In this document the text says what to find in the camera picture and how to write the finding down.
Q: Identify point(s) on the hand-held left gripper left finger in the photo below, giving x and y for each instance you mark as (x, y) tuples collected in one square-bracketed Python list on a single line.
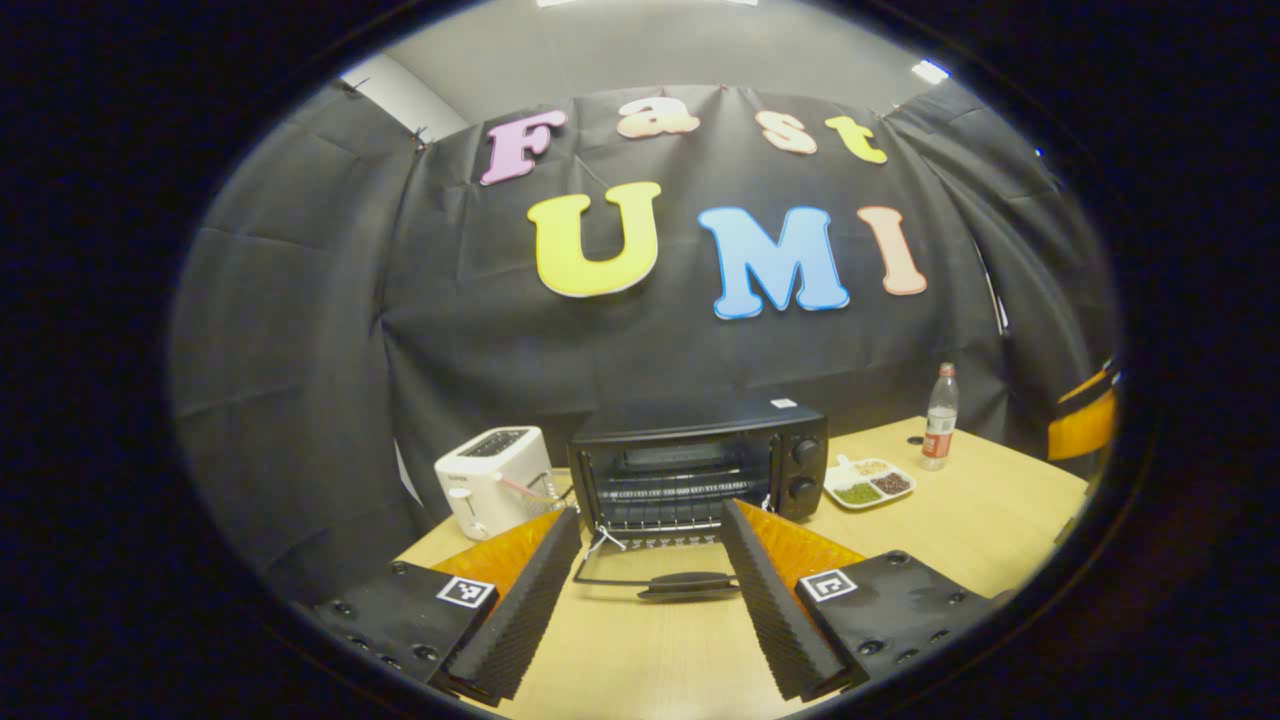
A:
[(530, 610)]

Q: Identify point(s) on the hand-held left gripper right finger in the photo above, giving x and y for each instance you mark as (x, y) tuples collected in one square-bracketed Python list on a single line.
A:
[(775, 610)]

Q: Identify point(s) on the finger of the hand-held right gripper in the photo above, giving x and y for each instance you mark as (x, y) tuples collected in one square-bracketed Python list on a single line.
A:
[(1100, 370), (1085, 430)]

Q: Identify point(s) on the black electric oven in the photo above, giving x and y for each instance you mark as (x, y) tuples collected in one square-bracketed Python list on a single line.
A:
[(700, 420)]

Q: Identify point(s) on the clear glass container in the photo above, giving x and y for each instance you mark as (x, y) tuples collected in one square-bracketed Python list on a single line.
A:
[(555, 495)]

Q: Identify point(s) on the white toaster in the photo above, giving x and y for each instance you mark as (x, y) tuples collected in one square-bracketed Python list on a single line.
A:
[(485, 490)]

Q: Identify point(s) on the clear bottle with red label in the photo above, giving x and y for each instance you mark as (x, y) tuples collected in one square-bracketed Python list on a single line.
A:
[(939, 420)]

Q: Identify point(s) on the divided white dish of beans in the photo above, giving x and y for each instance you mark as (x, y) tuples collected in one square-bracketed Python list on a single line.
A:
[(870, 485)]

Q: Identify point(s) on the small ceiling light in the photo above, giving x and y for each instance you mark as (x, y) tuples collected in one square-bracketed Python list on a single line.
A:
[(930, 72)]

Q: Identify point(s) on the black backdrop cloth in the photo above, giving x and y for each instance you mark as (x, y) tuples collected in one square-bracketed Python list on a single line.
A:
[(300, 350)]

